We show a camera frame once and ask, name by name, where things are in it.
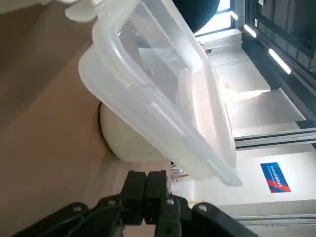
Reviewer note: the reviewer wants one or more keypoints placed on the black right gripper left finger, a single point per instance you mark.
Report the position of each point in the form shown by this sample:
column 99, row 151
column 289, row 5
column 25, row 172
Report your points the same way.
column 134, row 197

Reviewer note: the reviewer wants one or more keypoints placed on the translucent plastic container lid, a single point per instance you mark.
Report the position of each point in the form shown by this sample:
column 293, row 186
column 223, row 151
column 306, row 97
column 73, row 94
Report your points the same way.
column 160, row 81

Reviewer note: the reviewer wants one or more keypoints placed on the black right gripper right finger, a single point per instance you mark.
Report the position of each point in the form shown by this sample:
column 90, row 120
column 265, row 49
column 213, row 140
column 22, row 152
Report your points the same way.
column 158, row 197

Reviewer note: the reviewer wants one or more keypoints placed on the blue red wall sign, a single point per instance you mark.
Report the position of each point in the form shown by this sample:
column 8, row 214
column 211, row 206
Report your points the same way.
column 275, row 177

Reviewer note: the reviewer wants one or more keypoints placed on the dark teal round object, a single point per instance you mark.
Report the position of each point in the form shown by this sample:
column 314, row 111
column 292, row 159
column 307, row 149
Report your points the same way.
column 197, row 14

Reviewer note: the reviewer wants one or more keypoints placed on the long ceiling light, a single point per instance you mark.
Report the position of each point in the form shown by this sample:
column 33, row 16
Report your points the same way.
column 279, row 61
column 250, row 30

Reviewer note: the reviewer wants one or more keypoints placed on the aluminium frame beam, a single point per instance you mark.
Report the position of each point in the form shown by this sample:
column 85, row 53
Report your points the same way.
column 274, row 140

